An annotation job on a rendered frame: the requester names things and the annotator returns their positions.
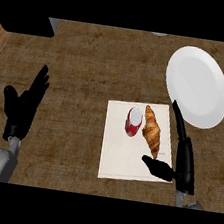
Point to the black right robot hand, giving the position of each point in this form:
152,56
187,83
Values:
184,161

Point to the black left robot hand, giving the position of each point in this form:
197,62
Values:
23,108

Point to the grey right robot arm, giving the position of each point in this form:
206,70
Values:
188,202

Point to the white rectangular placemat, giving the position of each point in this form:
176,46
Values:
125,153

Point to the red can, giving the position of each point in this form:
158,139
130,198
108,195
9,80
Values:
134,121

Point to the white round plate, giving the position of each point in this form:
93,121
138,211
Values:
197,87

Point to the golden brown croissant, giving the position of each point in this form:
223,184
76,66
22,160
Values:
152,130

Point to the black box appliance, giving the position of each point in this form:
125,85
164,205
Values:
25,23

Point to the grey block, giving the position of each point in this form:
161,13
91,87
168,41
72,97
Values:
54,23

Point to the pale grey round object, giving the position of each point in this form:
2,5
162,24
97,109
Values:
159,34

